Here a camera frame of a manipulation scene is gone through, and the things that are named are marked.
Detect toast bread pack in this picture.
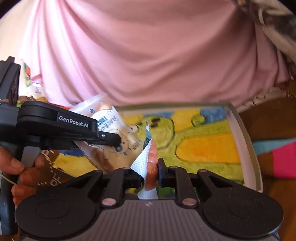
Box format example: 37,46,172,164
70,93,142,174

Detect sausages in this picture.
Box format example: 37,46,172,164
131,122,158,200

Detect person left hand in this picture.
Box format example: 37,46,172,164
1,147,45,206

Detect brown PF patterned blanket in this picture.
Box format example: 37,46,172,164
0,94,75,193

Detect grey box with cartoon drawing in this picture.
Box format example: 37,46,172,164
52,101,263,200

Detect colourful cartoon bedsheet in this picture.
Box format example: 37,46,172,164
238,81,296,241

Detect pink hanging sheet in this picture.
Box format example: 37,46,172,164
1,1,289,107

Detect plastic bag of clothes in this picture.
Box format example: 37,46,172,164
233,0,295,77

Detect colourful wall poster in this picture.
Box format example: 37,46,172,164
23,63,32,87

